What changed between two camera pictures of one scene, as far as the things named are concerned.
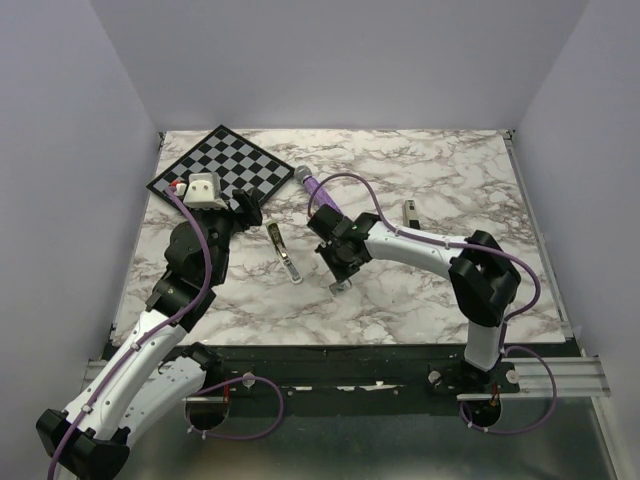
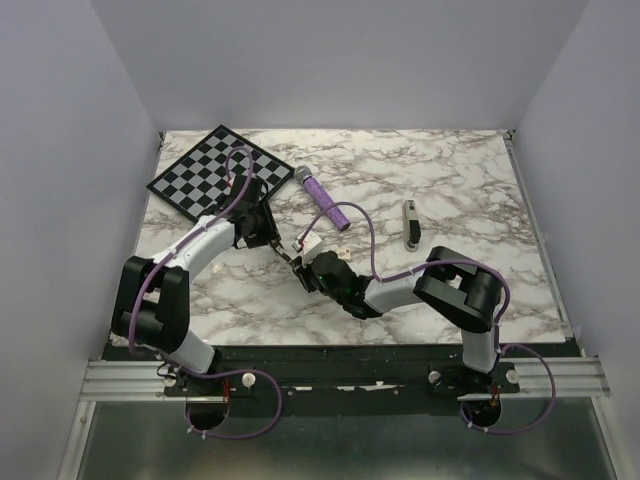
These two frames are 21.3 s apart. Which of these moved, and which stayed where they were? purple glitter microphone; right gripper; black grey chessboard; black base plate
Moved: right gripper
Stayed: purple glitter microphone; black base plate; black grey chessboard
